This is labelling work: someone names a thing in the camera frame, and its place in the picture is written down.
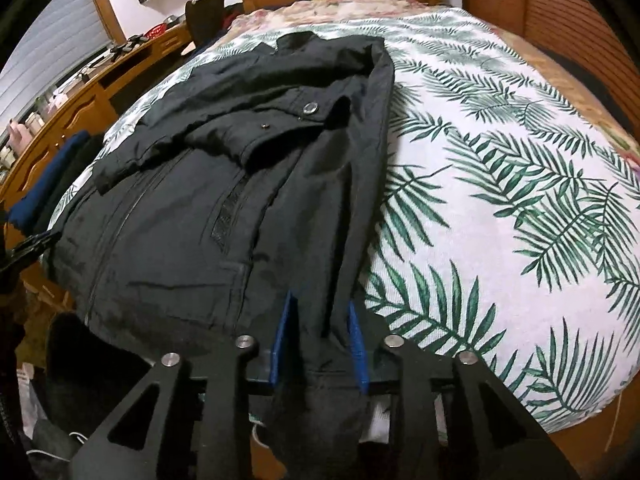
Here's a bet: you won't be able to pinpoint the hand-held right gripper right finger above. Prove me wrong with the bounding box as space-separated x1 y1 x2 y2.
347 300 581 480

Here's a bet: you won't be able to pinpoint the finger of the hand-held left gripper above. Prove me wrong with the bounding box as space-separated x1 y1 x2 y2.
12 232 61 266

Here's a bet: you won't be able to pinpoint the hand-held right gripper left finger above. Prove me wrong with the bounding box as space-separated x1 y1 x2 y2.
70 292 301 480

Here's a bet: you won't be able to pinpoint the navy clothes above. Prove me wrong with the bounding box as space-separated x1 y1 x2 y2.
7 130 91 231

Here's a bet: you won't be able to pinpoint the black jacket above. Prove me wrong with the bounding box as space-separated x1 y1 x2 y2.
47 30 396 466

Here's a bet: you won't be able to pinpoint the pink bottle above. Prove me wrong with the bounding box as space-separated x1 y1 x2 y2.
7 120 31 153

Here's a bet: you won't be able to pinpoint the dark cloth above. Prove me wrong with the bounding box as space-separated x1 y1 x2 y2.
45 312 156 411

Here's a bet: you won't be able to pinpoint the wooden desk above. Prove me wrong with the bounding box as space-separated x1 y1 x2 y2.
0 22 196 211

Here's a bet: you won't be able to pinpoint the grey window blind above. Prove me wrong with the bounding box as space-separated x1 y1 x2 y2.
0 0 113 126

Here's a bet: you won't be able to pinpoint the leaf print blanket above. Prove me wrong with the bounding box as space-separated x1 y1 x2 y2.
47 10 640 433

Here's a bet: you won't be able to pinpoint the dark chair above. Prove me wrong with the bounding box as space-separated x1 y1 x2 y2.
184 0 228 48

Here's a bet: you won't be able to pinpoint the floral blanket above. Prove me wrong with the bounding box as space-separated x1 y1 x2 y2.
220 0 640 171

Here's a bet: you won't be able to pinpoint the wooden louvered wardrobe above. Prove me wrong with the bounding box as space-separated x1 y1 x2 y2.
460 0 640 126

